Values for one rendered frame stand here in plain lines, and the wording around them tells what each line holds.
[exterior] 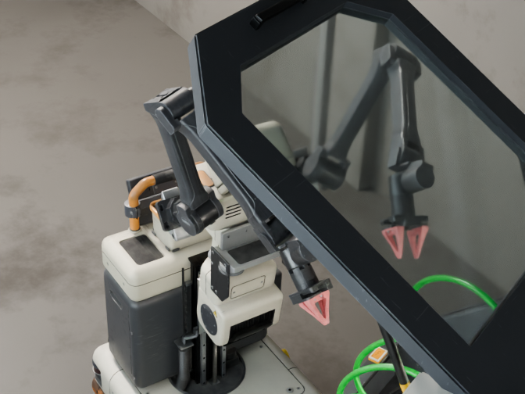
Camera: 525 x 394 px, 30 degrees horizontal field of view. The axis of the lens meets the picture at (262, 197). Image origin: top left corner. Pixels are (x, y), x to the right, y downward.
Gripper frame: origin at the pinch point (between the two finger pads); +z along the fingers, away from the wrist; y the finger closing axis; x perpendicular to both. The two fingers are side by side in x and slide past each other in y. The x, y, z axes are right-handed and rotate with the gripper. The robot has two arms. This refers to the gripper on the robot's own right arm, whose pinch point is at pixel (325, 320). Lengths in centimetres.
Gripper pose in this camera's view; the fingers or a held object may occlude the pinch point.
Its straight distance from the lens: 233.7
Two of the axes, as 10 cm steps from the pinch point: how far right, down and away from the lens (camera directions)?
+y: 4.9, -2.7, -8.3
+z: 4.3, 9.0, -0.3
